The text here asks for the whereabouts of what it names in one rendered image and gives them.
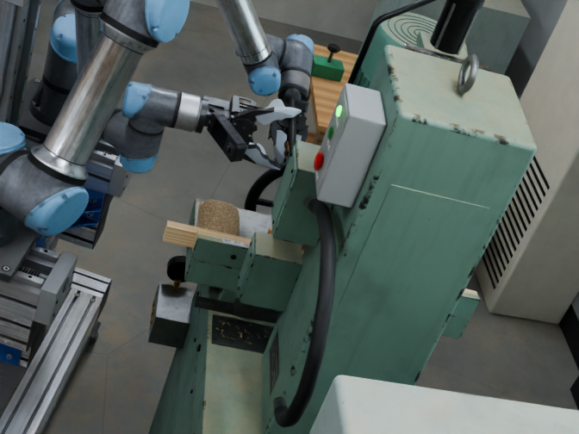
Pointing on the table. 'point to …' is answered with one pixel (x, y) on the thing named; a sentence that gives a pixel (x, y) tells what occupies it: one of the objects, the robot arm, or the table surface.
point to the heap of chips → (219, 217)
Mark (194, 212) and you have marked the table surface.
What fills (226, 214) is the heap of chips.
